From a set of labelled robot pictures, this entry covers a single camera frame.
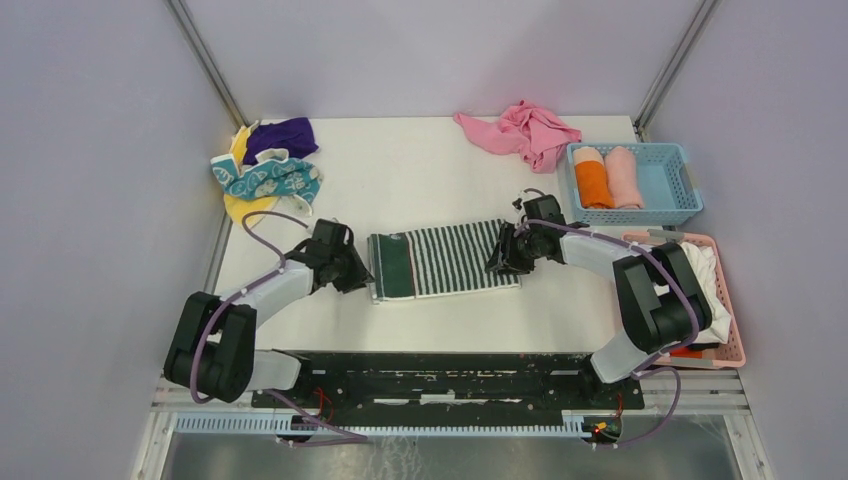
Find blue plastic basket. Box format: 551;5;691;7
557;143;703;226

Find white cloth in basket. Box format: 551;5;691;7
680;242;732;345

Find light pink rolled towel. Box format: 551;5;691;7
604;146;645;209

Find pink crumpled towel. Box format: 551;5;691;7
453;100;582;174

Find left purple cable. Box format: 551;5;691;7
189;210;368;448

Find green white striped towel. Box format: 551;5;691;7
367;219;521;304

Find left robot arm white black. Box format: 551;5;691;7
163;219;374;407

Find orange rolled towel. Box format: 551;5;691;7
573;147;614;209

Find yellow towel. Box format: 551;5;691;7
223;121;279;226

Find blue slotted cable duct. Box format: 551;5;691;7
174;412;590;439

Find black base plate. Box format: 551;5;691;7
284;352;645;427

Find teal patterned towel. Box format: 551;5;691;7
210;149;323;217

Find aluminium frame rails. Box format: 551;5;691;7
131;367;774;479

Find pink plastic basket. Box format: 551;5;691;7
621;229;746;370

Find purple towel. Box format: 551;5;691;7
243;117;319;165

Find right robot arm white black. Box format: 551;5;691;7
486;195;713;408

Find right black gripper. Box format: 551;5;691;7
485;221;542;275

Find orange cloth in basket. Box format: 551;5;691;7
670;346;704;359

